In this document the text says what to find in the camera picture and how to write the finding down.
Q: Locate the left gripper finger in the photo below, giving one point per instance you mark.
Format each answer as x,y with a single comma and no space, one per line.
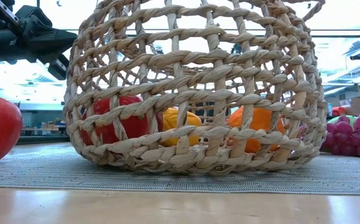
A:
52,49
55,35

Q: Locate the yellow lemon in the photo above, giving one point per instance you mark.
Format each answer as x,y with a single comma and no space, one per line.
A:
170,119

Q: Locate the woven straw basket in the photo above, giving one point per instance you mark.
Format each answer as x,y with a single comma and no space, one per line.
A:
198,57

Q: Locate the orange fruit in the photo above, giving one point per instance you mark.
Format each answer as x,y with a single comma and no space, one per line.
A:
263,119

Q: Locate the purple grape bunch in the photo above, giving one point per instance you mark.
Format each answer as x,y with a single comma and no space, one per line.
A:
344,127

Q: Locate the green apple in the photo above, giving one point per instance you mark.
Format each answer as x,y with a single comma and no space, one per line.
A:
352,118

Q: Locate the distant workbench with boxes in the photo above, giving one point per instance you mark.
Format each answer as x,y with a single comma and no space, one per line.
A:
49,126

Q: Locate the grey woven placemat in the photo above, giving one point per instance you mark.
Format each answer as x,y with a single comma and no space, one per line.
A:
43,177

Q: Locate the blue bottle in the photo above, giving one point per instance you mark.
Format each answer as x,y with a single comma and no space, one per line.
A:
329,109

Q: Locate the red container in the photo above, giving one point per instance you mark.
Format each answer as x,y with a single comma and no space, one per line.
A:
338,111

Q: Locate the black ceiling device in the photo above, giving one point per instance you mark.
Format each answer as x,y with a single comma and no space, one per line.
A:
357,56

